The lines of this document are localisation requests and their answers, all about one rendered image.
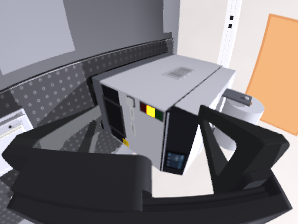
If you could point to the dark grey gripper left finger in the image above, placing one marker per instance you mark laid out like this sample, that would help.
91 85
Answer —
52 136

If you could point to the dark grey cylinder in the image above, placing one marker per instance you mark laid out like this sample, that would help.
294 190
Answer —
250 114

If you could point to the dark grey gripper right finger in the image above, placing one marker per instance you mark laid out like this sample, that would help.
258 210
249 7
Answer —
257 148

